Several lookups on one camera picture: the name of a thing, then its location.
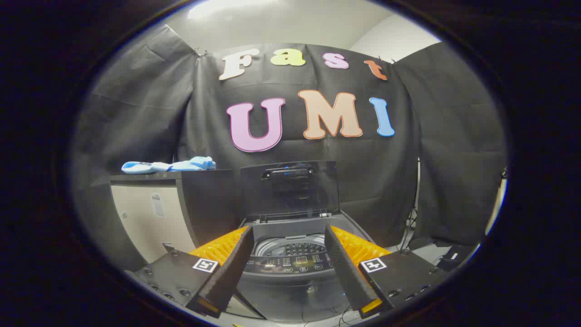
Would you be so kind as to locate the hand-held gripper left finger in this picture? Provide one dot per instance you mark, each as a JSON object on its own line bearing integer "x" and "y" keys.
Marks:
{"x": 231, "y": 272}

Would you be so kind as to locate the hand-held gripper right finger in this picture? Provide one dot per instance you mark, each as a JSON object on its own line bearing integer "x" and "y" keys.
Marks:
{"x": 347, "y": 272}

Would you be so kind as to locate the grey washing machine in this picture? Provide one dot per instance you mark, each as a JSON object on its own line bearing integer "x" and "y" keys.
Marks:
{"x": 290, "y": 261}

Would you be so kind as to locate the light blue shirt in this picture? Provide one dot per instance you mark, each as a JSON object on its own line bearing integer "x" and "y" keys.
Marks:
{"x": 190, "y": 164}

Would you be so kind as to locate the black backdrop cloth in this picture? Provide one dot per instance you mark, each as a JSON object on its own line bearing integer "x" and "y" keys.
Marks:
{"x": 372, "y": 181}

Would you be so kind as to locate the beige cabinet with dark top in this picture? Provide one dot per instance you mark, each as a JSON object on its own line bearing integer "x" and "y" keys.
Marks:
{"x": 145, "y": 218}

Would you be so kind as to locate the black box on floor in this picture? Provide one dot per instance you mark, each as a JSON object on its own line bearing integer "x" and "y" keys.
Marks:
{"x": 456, "y": 256}

